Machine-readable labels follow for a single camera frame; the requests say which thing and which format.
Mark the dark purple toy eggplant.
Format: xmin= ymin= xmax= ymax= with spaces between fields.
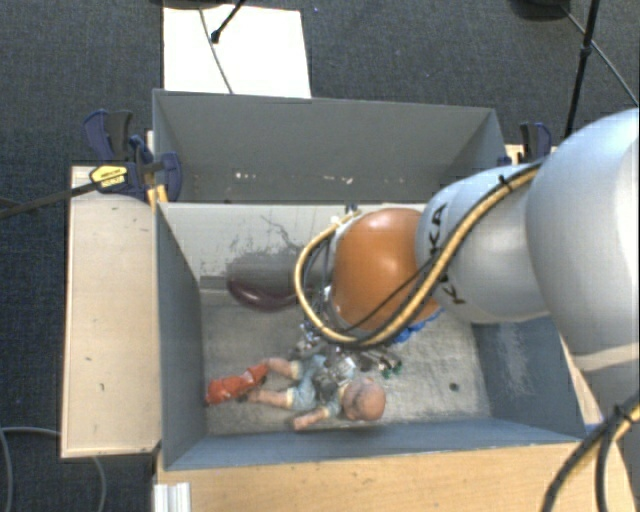
xmin=226 ymin=277 xmax=302 ymax=312

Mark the pale wood board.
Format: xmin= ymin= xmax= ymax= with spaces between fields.
xmin=60 ymin=165 xmax=163 ymax=459

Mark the baby doll in blue clothes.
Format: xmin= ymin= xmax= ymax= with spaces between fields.
xmin=247 ymin=355 xmax=388 ymax=432

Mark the grey metal bin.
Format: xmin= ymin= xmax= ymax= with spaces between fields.
xmin=151 ymin=88 xmax=589 ymax=472

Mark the blue object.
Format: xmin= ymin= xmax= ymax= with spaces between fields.
xmin=393 ymin=308 xmax=443 ymax=346

